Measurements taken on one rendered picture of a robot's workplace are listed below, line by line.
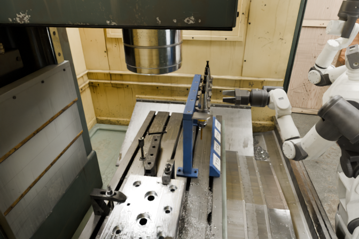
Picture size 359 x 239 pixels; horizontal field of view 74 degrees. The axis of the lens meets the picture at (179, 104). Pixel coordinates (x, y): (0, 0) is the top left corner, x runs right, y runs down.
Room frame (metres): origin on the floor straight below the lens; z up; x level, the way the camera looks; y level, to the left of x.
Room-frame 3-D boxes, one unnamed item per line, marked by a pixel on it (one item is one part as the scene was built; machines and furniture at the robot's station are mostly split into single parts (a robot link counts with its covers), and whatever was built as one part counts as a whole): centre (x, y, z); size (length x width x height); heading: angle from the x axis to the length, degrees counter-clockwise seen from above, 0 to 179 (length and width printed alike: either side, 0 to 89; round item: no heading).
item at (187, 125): (0.84, -0.03, 1.05); 0.10 x 0.05 x 0.30; 81
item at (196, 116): (0.83, -0.09, 1.21); 0.07 x 0.05 x 0.01; 81
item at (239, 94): (1.07, -0.34, 1.18); 0.13 x 0.12 x 0.10; 171
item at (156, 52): (0.64, 0.07, 1.55); 0.16 x 0.16 x 0.12
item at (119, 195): (0.62, 0.26, 0.97); 0.13 x 0.03 x 0.15; 81
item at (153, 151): (0.93, 0.13, 0.93); 0.26 x 0.05 x 0.06; 176
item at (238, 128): (1.28, -0.04, 0.75); 0.89 x 0.70 x 0.26; 81
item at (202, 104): (0.89, -0.10, 1.26); 0.04 x 0.04 x 0.07
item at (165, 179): (0.75, 0.05, 0.97); 0.13 x 0.03 x 0.15; 171
